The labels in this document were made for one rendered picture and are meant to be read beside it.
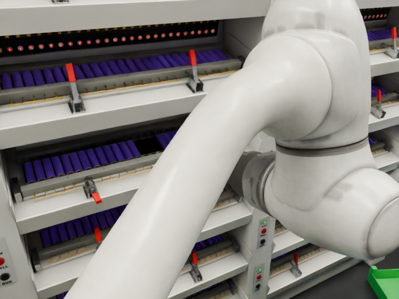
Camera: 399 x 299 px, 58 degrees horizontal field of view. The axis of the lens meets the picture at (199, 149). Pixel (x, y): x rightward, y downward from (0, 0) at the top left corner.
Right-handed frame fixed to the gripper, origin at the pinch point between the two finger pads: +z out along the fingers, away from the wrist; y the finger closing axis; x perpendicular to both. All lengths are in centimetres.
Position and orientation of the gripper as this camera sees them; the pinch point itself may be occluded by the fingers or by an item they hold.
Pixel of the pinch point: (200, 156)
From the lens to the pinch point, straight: 71.4
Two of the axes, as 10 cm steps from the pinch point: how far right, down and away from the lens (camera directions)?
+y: -8.8, 2.2, -4.3
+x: 1.2, 9.6, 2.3
